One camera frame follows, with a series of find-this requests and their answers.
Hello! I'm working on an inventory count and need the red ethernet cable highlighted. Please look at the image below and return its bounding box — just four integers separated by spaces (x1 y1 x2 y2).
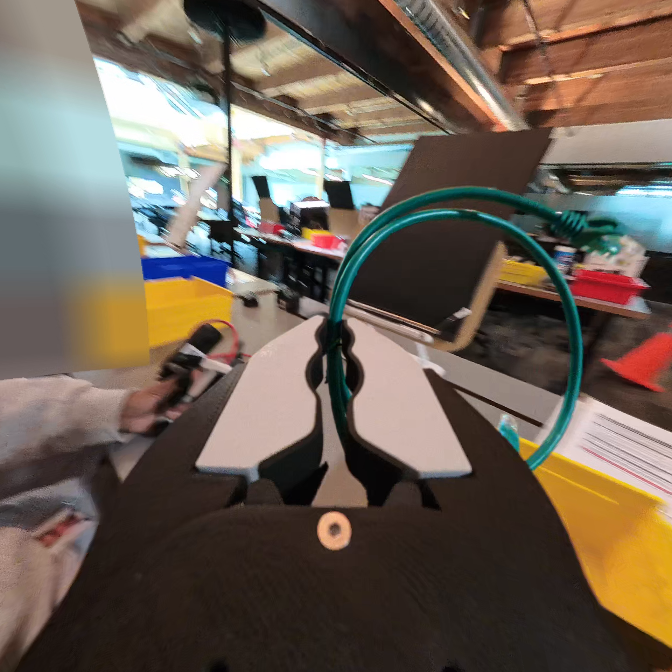
191 317 252 367

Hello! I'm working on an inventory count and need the person's left hand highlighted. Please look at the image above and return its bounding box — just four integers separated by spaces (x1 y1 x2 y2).
120 378 186 435

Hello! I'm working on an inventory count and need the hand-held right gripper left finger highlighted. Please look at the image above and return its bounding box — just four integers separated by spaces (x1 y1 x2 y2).
194 315 326 505

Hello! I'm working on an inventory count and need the black panel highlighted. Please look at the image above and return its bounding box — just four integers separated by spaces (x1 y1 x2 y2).
346 128 552 329

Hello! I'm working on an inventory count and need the grey desk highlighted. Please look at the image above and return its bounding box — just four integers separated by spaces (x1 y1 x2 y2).
68 268 672 672

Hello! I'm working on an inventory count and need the white cardboard box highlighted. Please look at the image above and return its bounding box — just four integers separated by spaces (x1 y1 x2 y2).
585 236 648 274

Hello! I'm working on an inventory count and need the black pole lamp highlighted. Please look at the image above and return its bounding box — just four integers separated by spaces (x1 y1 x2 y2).
183 0 267 263

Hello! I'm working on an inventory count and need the person's left forearm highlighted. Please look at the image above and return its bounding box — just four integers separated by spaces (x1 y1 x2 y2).
0 375 134 478

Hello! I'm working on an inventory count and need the wooden background table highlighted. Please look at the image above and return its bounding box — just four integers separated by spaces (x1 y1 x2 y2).
496 278 653 321

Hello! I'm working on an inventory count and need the orange traffic cone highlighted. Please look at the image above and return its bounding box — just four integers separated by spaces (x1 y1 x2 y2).
601 331 672 393

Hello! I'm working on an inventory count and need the wooden board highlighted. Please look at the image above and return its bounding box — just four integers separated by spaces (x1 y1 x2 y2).
433 240 509 354

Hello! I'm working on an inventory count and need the green ethernet cable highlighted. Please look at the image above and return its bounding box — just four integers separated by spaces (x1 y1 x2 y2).
325 186 623 470

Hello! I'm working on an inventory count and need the red plastic bin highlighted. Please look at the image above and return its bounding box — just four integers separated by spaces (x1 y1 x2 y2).
568 268 651 306

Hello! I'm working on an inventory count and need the yellow plastic bin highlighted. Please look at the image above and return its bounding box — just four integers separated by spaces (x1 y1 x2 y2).
499 258 548 287
144 277 234 348
517 436 672 649

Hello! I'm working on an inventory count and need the printed paper sheet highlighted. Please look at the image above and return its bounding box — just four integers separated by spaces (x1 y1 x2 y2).
535 396 672 507

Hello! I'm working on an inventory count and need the person's grey sweatshirt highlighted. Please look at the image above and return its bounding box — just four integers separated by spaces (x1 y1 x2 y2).
0 472 102 672

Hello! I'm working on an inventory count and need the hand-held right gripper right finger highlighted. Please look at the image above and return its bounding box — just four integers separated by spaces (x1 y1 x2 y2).
341 318 473 506

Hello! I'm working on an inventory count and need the blue plastic bin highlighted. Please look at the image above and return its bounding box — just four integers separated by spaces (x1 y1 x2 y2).
141 255 231 288

